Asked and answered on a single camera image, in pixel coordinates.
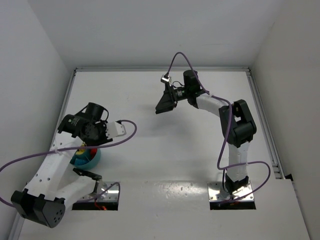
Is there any yellow small lego brick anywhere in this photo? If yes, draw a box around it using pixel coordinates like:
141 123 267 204
75 149 86 155

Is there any blue lego brick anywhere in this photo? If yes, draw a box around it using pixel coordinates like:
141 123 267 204
74 158 88 166

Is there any red long lego brick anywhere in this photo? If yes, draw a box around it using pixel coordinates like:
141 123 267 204
90 148 98 159

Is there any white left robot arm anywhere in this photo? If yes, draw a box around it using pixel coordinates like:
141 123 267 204
10 102 111 228

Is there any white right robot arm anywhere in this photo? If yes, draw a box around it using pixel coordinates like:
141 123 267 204
155 70 257 195

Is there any teal divided round container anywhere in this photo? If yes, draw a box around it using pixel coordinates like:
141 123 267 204
69 148 101 171

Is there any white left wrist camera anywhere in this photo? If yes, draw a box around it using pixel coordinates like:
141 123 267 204
105 121 127 139

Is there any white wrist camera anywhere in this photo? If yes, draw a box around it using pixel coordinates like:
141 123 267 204
160 74 172 85
105 121 127 139

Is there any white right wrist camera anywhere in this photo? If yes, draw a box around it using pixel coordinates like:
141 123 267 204
160 74 172 85

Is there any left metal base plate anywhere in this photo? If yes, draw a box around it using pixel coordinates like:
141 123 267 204
76 181 121 203

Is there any metal base plate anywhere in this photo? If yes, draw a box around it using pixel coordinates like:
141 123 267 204
76 181 121 203
207 181 255 202

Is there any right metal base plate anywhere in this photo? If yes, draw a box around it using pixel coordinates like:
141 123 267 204
207 181 255 202

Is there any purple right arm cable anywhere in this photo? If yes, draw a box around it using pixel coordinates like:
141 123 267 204
164 51 271 202

